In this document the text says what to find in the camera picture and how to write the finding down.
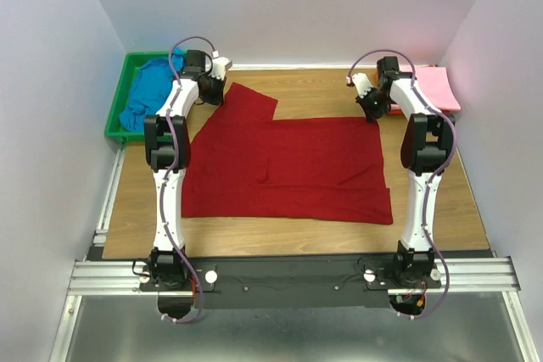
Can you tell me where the red t-shirt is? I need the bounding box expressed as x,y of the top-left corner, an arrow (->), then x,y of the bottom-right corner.
182,83 -> 393,225

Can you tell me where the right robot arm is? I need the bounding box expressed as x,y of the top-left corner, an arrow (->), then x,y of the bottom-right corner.
346,56 -> 457,287

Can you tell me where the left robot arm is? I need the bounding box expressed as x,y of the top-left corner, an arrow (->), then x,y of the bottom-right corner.
137,49 -> 232,291

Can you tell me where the orange folded t-shirt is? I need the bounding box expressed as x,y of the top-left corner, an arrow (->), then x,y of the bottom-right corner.
375,64 -> 451,117

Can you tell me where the blue t-shirt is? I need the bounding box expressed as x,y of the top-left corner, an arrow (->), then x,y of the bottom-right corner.
119,56 -> 174,132

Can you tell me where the pink folded t-shirt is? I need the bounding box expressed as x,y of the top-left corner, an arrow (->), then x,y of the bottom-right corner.
389,65 -> 461,118

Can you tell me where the green plastic bin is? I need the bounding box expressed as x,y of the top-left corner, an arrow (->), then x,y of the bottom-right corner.
105,48 -> 184,142

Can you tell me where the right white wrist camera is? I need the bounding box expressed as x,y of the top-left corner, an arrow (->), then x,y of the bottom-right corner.
346,73 -> 373,98

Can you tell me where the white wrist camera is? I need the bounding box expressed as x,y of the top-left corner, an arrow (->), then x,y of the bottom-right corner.
346,73 -> 373,98
210,56 -> 232,81

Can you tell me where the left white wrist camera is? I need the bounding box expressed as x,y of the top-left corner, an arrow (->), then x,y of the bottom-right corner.
210,56 -> 232,81

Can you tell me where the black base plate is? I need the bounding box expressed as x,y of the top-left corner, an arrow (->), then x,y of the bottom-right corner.
132,253 -> 445,315

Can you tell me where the aluminium frame rail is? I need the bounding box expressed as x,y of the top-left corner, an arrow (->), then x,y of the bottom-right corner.
48,141 -> 540,362

